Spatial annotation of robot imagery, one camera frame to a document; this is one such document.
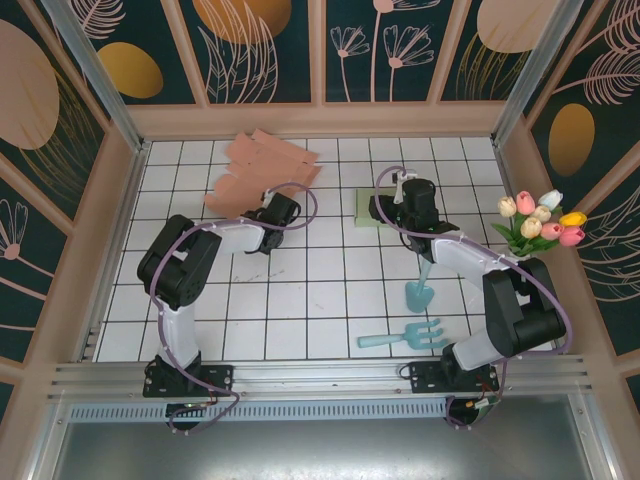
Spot light blue toy rake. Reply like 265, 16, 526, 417
356, 318, 448, 351

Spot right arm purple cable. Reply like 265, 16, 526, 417
374, 166, 573, 431

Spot green paper box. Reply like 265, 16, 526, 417
353, 187, 401, 229

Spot dark panel with feather outlines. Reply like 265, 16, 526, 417
569, 189, 640, 359

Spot dark panel, small golden oval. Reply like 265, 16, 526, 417
82, 0, 200, 106

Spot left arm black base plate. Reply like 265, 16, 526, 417
143, 363, 235, 399

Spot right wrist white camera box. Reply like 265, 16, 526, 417
391, 169, 419, 204

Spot pastel tulip bouquet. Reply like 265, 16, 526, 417
489, 189, 589, 259

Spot dark panel with pink flowers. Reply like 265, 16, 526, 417
322, 0, 441, 106

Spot grey slotted cable duct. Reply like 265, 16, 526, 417
67, 398, 451, 422

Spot dark panel, single flower outline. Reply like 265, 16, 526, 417
0, 164, 76, 366

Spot aluminium rail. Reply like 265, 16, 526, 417
47, 353, 594, 401

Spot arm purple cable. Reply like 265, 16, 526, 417
151, 183, 320, 435
374, 166, 573, 431

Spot dark panel, golden oval, feathers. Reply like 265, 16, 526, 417
522, 0, 640, 211

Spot aluminium frame post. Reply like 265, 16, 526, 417
39, 0, 151, 154
492, 0, 596, 146

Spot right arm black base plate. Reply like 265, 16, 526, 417
408, 360, 501, 396

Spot green circuit board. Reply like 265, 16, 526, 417
466, 397, 501, 419

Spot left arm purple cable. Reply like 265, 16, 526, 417
151, 183, 320, 435

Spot grey metal sheet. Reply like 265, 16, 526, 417
29, 392, 619, 480

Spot light blue toy trowel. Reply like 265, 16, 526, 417
403, 257, 435, 315

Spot dark panel, golden circle, leaves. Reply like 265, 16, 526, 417
177, 0, 322, 106

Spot dark panel, large peach circle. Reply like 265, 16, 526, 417
0, 0, 112, 229

